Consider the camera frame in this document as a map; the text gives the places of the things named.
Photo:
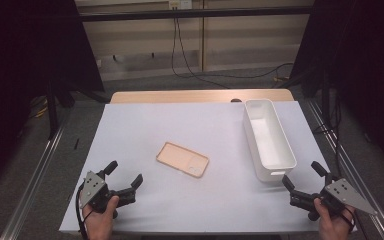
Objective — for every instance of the black horizontal bar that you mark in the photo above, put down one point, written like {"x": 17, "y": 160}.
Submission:
{"x": 196, "y": 13}

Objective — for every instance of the wooden table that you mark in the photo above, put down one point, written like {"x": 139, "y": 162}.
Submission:
{"x": 180, "y": 96}

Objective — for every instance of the white wall socket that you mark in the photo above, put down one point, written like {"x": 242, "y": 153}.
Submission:
{"x": 180, "y": 4}

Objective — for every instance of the beige phone case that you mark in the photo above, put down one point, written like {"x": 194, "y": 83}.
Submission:
{"x": 182, "y": 159}

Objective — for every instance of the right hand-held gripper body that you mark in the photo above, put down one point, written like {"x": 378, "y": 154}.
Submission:
{"x": 338, "y": 196}

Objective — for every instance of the person's right hand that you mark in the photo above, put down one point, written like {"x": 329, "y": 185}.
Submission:
{"x": 333, "y": 226}

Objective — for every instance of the person's left hand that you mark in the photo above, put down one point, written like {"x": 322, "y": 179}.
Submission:
{"x": 100, "y": 221}

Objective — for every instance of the black curtain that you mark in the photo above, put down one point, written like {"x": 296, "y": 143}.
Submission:
{"x": 363, "y": 66}
{"x": 20, "y": 66}

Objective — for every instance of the small black floor object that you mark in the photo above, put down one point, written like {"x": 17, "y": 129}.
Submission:
{"x": 76, "y": 143}

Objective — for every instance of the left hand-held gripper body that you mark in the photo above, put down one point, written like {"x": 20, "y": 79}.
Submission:
{"x": 93, "y": 191}

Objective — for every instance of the white plastic storage box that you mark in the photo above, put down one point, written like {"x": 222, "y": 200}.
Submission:
{"x": 270, "y": 140}

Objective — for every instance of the white table mat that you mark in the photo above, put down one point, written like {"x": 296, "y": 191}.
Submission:
{"x": 180, "y": 206}

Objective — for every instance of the black stand leg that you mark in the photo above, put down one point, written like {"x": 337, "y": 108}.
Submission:
{"x": 52, "y": 113}

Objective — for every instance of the metal floor rail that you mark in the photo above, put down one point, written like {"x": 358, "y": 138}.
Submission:
{"x": 356, "y": 173}
{"x": 30, "y": 190}

